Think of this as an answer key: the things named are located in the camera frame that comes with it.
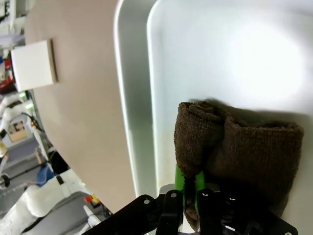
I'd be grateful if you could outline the dark brown towel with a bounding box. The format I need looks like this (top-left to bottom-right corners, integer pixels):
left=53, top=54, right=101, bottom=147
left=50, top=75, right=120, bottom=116
left=173, top=98, right=305, bottom=232

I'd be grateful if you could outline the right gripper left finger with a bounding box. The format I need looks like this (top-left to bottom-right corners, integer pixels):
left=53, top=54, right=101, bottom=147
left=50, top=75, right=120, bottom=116
left=83, top=164, right=186, bottom=235

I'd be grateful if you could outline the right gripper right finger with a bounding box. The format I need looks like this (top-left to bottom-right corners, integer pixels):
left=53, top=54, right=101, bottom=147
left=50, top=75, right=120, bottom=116
left=194, top=170, right=298, bottom=235

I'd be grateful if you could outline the red emergency stop button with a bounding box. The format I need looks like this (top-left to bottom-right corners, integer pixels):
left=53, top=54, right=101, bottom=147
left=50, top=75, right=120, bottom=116
left=84, top=194, right=100, bottom=209

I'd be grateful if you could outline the white block with wooden edge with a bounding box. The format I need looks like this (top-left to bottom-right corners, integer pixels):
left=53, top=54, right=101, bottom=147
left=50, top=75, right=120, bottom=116
left=10, top=38, right=60, bottom=92

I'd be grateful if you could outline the white and grey machine housing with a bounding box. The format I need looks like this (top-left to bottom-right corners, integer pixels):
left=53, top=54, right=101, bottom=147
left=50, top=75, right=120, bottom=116
left=0, top=170, right=114, bottom=235

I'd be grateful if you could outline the silver metal tray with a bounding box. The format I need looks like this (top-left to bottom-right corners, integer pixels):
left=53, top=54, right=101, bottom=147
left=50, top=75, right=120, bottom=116
left=113, top=0, right=313, bottom=235

